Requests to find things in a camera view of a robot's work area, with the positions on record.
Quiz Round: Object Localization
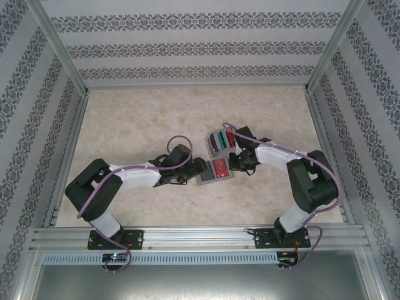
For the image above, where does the clear acrylic card box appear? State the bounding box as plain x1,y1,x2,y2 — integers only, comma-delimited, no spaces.
204,127,236,159

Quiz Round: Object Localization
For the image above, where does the green card holder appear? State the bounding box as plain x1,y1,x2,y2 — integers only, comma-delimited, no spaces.
196,157,235,188

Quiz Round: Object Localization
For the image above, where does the left controller circuit board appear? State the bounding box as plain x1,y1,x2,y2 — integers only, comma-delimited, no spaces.
101,252,129,263

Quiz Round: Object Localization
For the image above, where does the controller circuit board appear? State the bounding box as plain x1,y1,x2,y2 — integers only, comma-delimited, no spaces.
277,251,300,266
101,252,129,263

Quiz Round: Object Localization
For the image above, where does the right controller circuit board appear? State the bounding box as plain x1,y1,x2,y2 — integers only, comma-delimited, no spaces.
277,251,300,266

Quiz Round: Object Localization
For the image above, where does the grey metal sheet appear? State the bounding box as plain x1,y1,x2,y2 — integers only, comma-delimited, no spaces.
31,264,381,300

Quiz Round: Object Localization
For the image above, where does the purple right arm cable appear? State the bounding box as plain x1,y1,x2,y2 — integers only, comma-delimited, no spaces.
222,122,341,269

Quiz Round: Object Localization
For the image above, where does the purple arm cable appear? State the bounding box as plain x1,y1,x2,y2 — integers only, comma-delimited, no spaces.
222,122,341,269
76,134,194,274

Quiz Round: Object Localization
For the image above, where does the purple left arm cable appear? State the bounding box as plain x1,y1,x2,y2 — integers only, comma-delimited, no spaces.
76,134,194,274

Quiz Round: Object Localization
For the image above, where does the aluminium mounting rail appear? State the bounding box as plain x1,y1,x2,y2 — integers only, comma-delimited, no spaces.
29,225,373,253

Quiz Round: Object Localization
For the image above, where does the aluminium side rail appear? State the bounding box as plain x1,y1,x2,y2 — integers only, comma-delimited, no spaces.
42,92,91,228
304,90,356,225

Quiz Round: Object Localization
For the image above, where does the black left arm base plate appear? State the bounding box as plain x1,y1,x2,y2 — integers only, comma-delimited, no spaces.
87,229,145,251

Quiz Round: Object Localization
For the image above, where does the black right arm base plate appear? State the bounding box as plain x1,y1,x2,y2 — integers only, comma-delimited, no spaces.
252,227,312,250

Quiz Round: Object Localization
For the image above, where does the aluminium rear rail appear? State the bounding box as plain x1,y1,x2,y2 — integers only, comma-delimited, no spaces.
83,82,311,92

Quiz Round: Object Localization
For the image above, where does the slotted grey cable duct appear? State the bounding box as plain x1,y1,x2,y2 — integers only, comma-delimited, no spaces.
41,251,279,266

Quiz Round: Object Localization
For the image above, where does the aluminium frame post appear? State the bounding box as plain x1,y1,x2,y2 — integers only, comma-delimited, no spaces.
303,0,367,94
26,0,91,96

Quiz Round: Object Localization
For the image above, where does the aluminium frame leg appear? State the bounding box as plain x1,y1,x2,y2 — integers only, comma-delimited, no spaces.
14,246,42,300
362,249,389,300

